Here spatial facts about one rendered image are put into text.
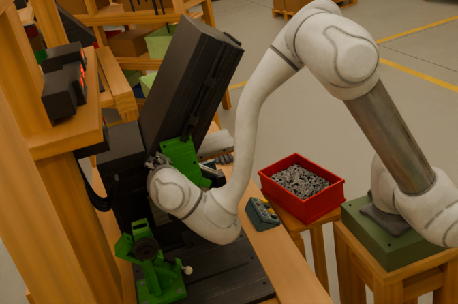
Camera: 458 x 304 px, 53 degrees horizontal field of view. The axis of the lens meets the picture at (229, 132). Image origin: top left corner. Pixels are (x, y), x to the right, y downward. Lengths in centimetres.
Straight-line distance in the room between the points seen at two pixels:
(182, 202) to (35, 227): 40
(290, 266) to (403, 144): 58
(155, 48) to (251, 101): 338
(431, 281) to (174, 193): 97
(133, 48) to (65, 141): 360
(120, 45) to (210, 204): 373
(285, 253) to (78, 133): 81
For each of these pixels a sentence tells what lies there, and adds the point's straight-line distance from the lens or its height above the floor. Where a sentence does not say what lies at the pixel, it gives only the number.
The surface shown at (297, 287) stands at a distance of 150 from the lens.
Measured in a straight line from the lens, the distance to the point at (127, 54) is 485.
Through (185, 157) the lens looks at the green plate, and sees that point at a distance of 165.
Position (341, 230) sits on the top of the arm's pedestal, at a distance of 176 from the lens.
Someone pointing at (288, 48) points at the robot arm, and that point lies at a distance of 117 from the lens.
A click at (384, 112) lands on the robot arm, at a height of 148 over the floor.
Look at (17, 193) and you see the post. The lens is 94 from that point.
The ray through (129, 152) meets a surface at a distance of 170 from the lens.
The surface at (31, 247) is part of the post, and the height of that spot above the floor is 146.
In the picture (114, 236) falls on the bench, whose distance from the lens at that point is 194.
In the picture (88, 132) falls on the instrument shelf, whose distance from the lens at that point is 120.
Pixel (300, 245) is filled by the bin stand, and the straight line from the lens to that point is 192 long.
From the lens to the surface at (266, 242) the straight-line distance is 166.
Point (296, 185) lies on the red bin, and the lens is 194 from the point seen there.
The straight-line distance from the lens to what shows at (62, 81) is 133.
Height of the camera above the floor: 199
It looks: 27 degrees down
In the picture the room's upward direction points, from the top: 12 degrees counter-clockwise
